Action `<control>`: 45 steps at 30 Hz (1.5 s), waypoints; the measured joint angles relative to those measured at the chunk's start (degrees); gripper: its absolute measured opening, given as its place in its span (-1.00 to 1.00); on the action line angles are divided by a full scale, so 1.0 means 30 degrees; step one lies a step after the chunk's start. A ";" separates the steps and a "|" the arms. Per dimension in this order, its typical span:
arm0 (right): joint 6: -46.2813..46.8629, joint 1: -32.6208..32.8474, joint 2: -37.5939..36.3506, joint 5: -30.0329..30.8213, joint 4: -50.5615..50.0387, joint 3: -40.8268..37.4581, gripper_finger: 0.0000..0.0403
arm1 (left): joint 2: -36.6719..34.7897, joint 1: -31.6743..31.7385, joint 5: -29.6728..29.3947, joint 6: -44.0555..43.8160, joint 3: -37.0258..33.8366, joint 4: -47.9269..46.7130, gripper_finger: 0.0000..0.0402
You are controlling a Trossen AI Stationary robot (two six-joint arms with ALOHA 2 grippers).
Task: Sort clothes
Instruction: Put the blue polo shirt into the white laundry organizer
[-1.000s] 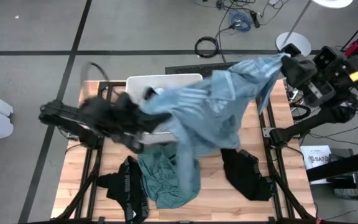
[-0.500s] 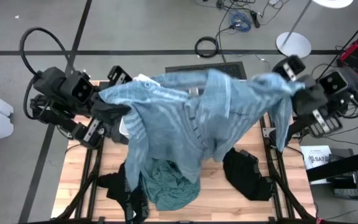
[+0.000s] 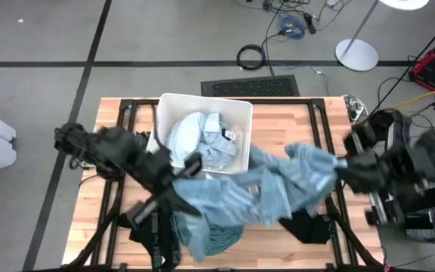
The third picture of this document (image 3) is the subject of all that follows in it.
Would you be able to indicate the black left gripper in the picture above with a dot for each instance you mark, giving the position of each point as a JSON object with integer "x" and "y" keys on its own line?
{"x": 157, "y": 174}

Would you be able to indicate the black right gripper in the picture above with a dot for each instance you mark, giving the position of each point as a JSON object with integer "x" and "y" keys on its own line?
{"x": 364, "y": 172}

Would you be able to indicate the light blue shirt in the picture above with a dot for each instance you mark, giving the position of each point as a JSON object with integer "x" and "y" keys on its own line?
{"x": 202, "y": 143}

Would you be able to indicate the green dotted shirt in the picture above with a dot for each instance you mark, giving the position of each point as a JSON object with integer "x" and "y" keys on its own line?
{"x": 221, "y": 238}

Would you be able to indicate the light blue denim garment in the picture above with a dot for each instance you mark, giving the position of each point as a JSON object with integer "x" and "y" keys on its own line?
{"x": 259, "y": 189}

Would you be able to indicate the white perforated plastic basket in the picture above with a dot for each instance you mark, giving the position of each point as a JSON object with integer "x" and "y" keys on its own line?
{"x": 172, "y": 109}

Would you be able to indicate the plain black garment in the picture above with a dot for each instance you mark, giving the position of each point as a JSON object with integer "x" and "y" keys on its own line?
{"x": 308, "y": 228}

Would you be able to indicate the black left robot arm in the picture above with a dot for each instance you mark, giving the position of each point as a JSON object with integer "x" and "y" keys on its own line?
{"x": 104, "y": 147}

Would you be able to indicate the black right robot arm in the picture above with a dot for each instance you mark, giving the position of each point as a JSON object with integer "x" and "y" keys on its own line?
{"x": 410, "y": 166}

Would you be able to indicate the white power strip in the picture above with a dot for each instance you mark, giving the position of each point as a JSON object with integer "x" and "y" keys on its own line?
{"x": 357, "y": 109}

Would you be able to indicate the black Puma garment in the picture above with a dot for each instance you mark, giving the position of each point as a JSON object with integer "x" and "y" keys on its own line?
{"x": 153, "y": 242}

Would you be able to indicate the black floor vent grate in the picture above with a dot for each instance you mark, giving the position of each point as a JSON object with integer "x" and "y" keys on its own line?
{"x": 247, "y": 87}

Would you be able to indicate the red power station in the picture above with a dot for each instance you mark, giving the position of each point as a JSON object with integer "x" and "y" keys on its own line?
{"x": 434, "y": 68}

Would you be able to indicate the thin black pole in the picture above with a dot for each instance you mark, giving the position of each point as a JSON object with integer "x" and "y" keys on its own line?
{"x": 417, "y": 56}

